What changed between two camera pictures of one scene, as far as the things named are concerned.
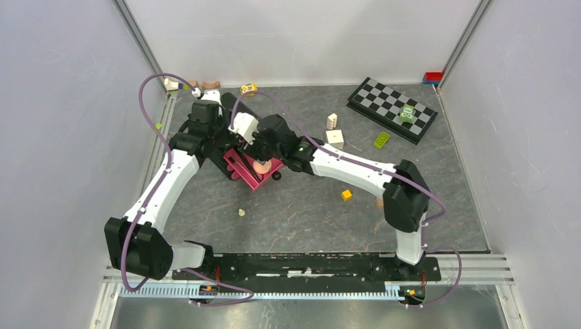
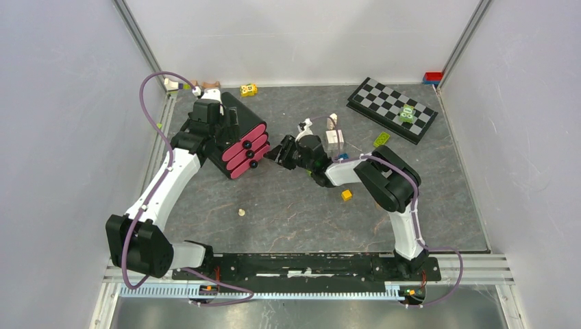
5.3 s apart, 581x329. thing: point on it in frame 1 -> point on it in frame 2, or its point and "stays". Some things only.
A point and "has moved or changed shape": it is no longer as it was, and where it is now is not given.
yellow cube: x=346 y=195 stays
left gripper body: x=217 y=130 stays
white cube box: x=335 y=139 stays
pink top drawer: x=239 y=168 has moved or changed shape
